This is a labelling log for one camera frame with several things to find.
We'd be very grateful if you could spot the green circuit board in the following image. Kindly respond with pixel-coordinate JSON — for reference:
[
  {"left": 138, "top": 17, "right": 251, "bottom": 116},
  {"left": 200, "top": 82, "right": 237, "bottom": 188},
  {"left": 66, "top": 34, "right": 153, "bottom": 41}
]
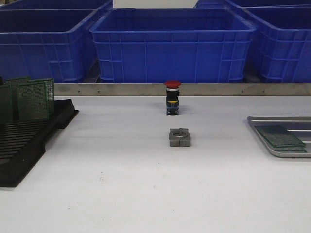
[
  {"left": 5, "top": 76, "right": 31, "bottom": 85},
  {"left": 17, "top": 82, "right": 49, "bottom": 121},
  {"left": 272, "top": 146, "right": 307, "bottom": 153},
  {"left": 28, "top": 78, "right": 54, "bottom": 115},
  {"left": 255, "top": 125, "right": 305, "bottom": 148},
  {"left": 0, "top": 85, "right": 13, "bottom": 125}
]

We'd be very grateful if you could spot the black slotted board rack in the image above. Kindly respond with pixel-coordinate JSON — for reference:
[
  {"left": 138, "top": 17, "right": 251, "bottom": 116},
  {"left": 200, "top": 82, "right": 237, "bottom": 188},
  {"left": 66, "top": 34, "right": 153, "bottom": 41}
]
[{"left": 0, "top": 99, "right": 79, "bottom": 188}]

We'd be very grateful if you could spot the silver metal tray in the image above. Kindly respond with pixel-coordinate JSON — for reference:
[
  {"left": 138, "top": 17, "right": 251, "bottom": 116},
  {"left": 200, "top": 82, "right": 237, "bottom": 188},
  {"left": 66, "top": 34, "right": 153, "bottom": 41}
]
[{"left": 247, "top": 116, "right": 311, "bottom": 158}]

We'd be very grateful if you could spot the red emergency stop button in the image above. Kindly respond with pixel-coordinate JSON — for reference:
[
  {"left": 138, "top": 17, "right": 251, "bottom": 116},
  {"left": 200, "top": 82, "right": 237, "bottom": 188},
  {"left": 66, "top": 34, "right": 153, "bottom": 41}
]
[{"left": 164, "top": 80, "right": 181, "bottom": 115}]

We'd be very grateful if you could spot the grey metal clamp block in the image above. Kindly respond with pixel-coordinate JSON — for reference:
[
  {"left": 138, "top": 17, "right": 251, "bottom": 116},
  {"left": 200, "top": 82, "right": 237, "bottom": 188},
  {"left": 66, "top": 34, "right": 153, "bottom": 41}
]
[{"left": 168, "top": 128, "right": 191, "bottom": 147}]

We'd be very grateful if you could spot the centre blue plastic crate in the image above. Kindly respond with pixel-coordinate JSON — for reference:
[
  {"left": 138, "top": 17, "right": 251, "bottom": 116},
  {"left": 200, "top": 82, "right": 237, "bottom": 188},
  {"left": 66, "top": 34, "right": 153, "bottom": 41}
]
[{"left": 90, "top": 8, "right": 255, "bottom": 83}]

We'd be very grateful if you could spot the blue plastic crate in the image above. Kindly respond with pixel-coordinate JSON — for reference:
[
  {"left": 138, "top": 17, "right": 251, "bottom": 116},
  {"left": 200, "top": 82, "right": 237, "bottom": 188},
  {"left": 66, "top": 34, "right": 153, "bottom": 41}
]
[
  {"left": 0, "top": 9, "right": 99, "bottom": 83},
  {"left": 240, "top": 7, "right": 311, "bottom": 83},
  {"left": 90, "top": 8, "right": 255, "bottom": 83}
]

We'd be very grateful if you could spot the left blue plastic crate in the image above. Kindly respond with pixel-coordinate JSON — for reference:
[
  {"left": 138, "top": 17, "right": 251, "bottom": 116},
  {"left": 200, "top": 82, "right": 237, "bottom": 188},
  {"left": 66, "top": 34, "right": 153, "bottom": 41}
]
[{"left": 0, "top": 9, "right": 99, "bottom": 83}]

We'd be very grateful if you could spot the far right blue crate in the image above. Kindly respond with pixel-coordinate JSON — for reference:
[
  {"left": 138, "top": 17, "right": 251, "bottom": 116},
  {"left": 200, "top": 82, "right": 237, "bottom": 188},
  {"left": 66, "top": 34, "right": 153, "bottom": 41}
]
[{"left": 194, "top": 0, "right": 311, "bottom": 8}]

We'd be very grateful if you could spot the right blue plastic crate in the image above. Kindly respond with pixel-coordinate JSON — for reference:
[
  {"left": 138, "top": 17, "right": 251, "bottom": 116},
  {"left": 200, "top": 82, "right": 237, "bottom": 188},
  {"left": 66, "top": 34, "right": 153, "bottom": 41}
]
[{"left": 240, "top": 7, "right": 311, "bottom": 83}]

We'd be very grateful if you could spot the far left blue crate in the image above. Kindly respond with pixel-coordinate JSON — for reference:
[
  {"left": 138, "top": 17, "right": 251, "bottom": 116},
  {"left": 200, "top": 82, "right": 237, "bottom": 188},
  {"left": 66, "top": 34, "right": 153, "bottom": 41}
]
[{"left": 0, "top": 0, "right": 113, "bottom": 11}]

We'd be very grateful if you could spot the metal rail strip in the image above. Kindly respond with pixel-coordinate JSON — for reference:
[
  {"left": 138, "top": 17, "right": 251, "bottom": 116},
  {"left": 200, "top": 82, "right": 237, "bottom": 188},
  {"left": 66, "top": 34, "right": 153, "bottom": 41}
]
[{"left": 54, "top": 83, "right": 311, "bottom": 96}]

